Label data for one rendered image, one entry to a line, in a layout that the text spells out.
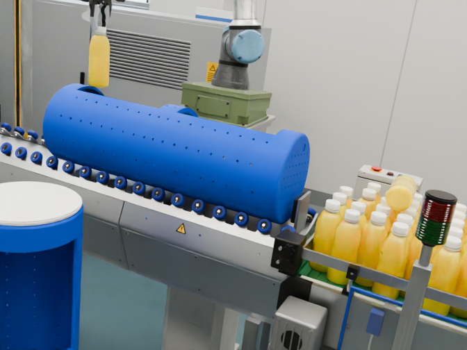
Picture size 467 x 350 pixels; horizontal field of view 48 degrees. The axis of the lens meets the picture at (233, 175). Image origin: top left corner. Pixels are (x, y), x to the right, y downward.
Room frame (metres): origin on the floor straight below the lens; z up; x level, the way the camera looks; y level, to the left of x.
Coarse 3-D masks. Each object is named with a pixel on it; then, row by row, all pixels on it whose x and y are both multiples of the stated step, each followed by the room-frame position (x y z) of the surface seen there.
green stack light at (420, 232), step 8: (424, 224) 1.00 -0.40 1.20; (432, 224) 0.99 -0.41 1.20; (440, 224) 0.98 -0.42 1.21; (448, 224) 0.99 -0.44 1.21; (416, 232) 1.01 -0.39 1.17; (424, 232) 0.99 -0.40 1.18; (432, 232) 0.99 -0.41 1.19; (440, 232) 0.98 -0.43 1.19; (448, 232) 1.00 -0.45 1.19; (424, 240) 0.99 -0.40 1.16; (432, 240) 0.99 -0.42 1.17; (440, 240) 0.99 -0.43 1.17
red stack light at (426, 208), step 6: (426, 198) 1.01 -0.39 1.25; (426, 204) 1.00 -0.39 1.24; (432, 204) 0.99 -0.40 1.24; (438, 204) 0.99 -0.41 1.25; (444, 204) 0.99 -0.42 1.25; (450, 204) 0.99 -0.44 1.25; (456, 204) 1.00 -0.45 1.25; (420, 210) 1.02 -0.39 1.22; (426, 210) 1.00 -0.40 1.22; (432, 210) 0.99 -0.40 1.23; (438, 210) 0.99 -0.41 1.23; (444, 210) 0.98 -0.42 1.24; (450, 210) 0.99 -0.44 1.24; (426, 216) 1.00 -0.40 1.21; (432, 216) 0.99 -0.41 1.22; (438, 216) 0.99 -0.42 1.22; (444, 216) 0.98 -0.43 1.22; (450, 216) 0.99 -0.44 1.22; (444, 222) 0.99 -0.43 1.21
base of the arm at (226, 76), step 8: (224, 64) 2.03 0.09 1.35; (232, 64) 2.02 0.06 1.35; (240, 64) 2.03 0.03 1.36; (216, 72) 2.06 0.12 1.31; (224, 72) 2.02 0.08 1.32; (232, 72) 2.01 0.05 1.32; (240, 72) 2.02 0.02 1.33; (216, 80) 2.02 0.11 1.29; (224, 80) 2.00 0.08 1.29; (232, 80) 2.00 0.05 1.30; (240, 80) 2.02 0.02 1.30; (248, 80) 2.06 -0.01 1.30; (232, 88) 2.00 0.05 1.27; (240, 88) 2.01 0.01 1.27; (248, 88) 2.05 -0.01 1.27
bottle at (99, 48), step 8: (96, 32) 1.81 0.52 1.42; (96, 40) 1.80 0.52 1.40; (104, 40) 1.81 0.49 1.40; (96, 48) 1.79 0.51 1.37; (104, 48) 1.80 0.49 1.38; (96, 56) 1.79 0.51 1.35; (104, 56) 1.80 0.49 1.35; (96, 64) 1.79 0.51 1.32; (104, 64) 1.80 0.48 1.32; (88, 72) 1.81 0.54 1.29; (96, 72) 1.79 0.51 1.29; (104, 72) 1.80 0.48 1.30; (88, 80) 1.81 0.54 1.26; (96, 80) 1.79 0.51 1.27; (104, 80) 1.80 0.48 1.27
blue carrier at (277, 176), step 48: (96, 96) 1.75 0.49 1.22; (48, 144) 1.73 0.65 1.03; (96, 144) 1.64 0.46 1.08; (144, 144) 1.57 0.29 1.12; (192, 144) 1.51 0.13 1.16; (240, 144) 1.48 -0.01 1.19; (288, 144) 1.45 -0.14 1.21; (192, 192) 1.52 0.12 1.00; (240, 192) 1.43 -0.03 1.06; (288, 192) 1.48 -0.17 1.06
